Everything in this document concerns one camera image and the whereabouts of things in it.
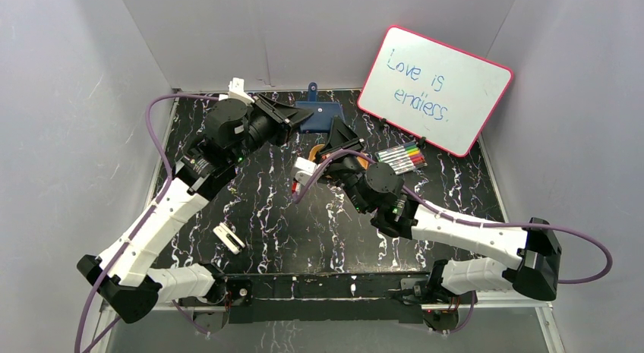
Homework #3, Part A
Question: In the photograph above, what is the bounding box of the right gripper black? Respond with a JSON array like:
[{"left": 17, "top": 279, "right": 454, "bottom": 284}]
[{"left": 312, "top": 115, "right": 369, "bottom": 214}]

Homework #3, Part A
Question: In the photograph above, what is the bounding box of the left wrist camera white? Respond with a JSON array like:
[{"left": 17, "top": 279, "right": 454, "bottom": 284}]
[{"left": 218, "top": 77, "right": 254, "bottom": 105}]

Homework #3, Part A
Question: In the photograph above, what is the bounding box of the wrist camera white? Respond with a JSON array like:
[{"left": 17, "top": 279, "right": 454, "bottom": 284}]
[
  {"left": 218, "top": 77, "right": 254, "bottom": 105},
  {"left": 291, "top": 157, "right": 317, "bottom": 194}
]

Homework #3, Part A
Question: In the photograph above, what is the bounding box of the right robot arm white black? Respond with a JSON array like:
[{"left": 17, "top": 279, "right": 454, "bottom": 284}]
[{"left": 316, "top": 116, "right": 562, "bottom": 303}]

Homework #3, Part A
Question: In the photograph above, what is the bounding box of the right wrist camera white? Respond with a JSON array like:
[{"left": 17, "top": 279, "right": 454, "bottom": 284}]
[{"left": 291, "top": 157, "right": 317, "bottom": 194}]

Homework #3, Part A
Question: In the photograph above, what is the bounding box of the pack of coloured markers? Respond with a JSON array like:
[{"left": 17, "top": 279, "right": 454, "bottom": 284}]
[{"left": 375, "top": 142, "right": 427, "bottom": 175}]

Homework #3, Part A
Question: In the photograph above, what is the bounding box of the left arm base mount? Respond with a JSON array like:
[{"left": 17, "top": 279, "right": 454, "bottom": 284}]
[{"left": 172, "top": 278, "right": 253, "bottom": 339}]

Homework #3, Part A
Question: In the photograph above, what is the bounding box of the pink framed whiteboard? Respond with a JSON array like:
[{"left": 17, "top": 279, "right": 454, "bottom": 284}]
[{"left": 358, "top": 26, "right": 514, "bottom": 157}]

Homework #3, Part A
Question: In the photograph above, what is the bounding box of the orange oval tray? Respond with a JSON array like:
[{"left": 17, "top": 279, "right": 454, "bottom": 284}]
[{"left": 308, "top": 144, "right": 369, "bottom": 181}]

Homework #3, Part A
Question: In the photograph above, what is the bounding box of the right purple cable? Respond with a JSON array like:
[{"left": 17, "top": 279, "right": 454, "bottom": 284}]
[{"left": 293, "top": 149, "right": 614, "bottom": 334}]

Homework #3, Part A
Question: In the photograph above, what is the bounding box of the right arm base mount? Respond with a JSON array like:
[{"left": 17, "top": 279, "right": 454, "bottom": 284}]
[{"left": 391, "top": 277, "right": 478, "bottom": 336}]

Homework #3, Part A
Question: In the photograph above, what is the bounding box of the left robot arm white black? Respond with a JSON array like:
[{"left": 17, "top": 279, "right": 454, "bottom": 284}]
[{"left": 77, "top": 95, "right": 313, "bottom": 323}]

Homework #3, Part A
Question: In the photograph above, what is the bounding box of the aluminium frame rail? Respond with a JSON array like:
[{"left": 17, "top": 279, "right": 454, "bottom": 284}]
[{"left": 99, "top": 273, "right": 551, "bottom": 324}]

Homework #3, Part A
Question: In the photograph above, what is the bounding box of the blue leather card holder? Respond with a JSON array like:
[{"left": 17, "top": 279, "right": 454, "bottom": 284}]
[{"left": 295, "top": 82, "right": 345, "bottom": 134}]

